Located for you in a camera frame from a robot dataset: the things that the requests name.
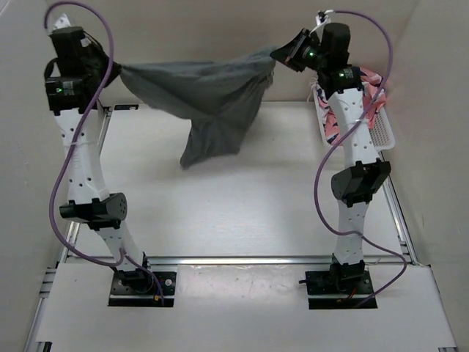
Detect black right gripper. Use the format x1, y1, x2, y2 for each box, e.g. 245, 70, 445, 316
271, 29, 328, 74

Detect grey shorts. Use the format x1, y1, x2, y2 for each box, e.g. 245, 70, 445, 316
120, 47, 276, 169

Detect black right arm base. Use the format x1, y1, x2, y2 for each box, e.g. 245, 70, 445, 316
298, 270, 377, 310

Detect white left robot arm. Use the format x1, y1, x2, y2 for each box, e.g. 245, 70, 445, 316
44, 26, 290, 296

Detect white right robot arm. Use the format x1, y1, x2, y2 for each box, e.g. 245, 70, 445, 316
299, 23, 391, 293

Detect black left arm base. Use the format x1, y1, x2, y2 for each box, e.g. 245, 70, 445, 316
108, 269, 177, 308

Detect pink patterned shorts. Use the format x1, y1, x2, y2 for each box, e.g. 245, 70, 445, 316
309, 67, 387, 144

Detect black label sticker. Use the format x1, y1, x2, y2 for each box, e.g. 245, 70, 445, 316
114, 104, 139, 111

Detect white plastic basket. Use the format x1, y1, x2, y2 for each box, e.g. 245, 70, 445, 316
309, 87, 395, 152

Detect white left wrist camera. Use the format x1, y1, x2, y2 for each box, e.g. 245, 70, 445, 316
52, 13, 73, 31

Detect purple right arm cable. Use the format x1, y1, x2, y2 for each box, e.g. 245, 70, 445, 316
314, 10, 410, 308

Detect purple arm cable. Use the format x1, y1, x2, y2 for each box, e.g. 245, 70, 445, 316
314, 10, 410, 308
43, 1, 166, 307

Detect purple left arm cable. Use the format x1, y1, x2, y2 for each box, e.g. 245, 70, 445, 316
43, 1, 166, 307

